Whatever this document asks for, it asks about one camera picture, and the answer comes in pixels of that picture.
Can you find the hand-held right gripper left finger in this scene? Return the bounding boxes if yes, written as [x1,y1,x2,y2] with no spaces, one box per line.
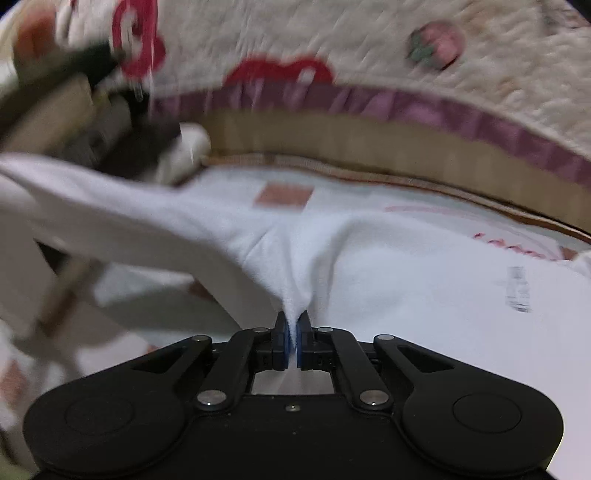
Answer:
[124,311,293,413]

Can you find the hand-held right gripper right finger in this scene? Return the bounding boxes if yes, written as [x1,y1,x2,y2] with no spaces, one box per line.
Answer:
[297,312,465,413]

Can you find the white t-shirt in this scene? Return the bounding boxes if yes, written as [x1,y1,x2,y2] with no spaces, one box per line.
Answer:
[0,122,591,480]

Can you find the checked bed mat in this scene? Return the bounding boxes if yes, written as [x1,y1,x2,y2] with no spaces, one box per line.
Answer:
[0,164,591,444]

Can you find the quilted bear-print blanket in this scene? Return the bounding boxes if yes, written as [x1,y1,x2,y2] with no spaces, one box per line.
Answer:
[0,0,591,185]

